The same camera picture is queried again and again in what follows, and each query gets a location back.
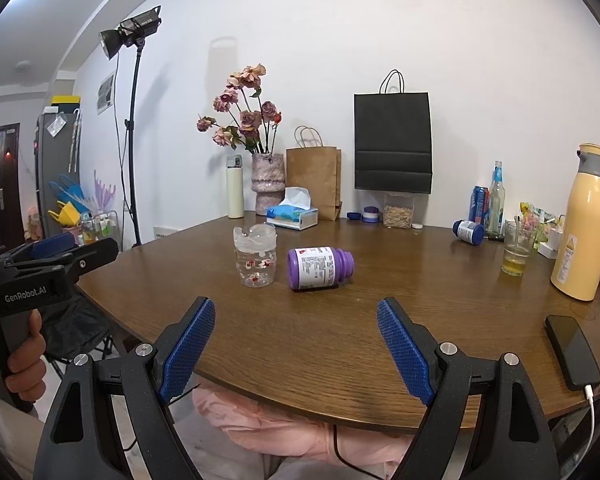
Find person's left hand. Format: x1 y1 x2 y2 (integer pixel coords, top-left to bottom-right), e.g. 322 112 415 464
7 310 48 403

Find clear plastic cup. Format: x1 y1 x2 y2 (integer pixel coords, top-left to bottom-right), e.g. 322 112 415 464
232 224 278 289

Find blue pill bottle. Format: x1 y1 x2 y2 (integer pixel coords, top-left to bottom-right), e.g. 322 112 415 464
453 219 486 246

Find white charging cable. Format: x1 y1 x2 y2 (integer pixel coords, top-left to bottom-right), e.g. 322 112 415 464
583 384 600 480

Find white thermos bottle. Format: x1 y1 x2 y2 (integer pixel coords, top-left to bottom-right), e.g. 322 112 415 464
226 155 245 219

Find black light stand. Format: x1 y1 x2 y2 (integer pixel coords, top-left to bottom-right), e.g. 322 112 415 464
112 45 146 248

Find black studio light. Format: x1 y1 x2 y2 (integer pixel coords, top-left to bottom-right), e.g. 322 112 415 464
98 5 162 61

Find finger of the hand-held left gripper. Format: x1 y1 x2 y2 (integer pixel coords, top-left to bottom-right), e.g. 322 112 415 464
55 237 119 286
0 233 88 267

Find clear glass bottle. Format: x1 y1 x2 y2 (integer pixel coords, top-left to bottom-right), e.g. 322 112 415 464
487 161 506 239

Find grey refrigerator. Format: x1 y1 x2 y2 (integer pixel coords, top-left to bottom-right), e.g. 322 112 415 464
35 110 82 241

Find dark brown door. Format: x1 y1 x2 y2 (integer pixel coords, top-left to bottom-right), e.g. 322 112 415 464
0 124 23 258

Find rack of colourful utensils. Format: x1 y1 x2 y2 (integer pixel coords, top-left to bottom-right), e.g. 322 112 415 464
49 170 119 252

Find blue tissue box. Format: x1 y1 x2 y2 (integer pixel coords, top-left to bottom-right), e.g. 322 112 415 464
265 187 319 231

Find yellow thermos jug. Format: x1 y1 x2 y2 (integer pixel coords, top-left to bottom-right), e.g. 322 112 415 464
550 143 600 302

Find yellow box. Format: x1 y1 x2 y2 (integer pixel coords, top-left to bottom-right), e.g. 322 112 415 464
50 95 81 114

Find colourful snack packet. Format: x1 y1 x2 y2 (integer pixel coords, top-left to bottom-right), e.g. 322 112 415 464
519 202 556 251

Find black chair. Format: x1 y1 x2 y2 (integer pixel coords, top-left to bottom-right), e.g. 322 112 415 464
42 290 117 381

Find person's pink-clad legs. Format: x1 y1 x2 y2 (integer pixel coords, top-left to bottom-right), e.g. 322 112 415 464
191 380 415 480

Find wall panel box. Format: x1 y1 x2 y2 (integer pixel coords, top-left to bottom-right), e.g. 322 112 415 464
97 73 116 114

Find dried pink flower bouquet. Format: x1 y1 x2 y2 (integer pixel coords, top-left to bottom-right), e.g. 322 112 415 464
196 63 283 156

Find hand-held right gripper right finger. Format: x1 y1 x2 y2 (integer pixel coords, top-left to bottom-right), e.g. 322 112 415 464
376 297 561 480

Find purple pill bottle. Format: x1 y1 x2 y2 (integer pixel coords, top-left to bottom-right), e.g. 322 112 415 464
286 246 356 292

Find brown paper bag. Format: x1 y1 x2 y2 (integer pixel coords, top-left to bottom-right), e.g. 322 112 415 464
285 126 343 221

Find thin black cable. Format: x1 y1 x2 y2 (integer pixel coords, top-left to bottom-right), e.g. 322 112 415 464
331 425 386 480

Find black paper bag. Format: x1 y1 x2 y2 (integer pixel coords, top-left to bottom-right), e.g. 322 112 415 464
353 69 434 195

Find blue drink can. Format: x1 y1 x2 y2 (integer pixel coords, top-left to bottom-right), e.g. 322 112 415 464
471 185 491 233

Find drinking glass with yellow liquid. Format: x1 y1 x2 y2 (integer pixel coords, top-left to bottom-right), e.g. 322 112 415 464
501 220 535 277

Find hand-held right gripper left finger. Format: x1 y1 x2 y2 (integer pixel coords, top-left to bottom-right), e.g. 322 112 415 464
32 296 216 480

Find pink speckled vase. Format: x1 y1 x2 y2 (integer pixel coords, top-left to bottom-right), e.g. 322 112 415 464
251 153 286 216

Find white charger block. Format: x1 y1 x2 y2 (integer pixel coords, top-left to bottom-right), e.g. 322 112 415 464
537 225 566 260

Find clear container of nuts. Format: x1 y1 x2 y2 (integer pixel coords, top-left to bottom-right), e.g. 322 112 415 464
383 191 415 230

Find black smartphone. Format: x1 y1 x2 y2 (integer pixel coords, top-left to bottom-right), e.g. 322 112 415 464
544 314 600 392

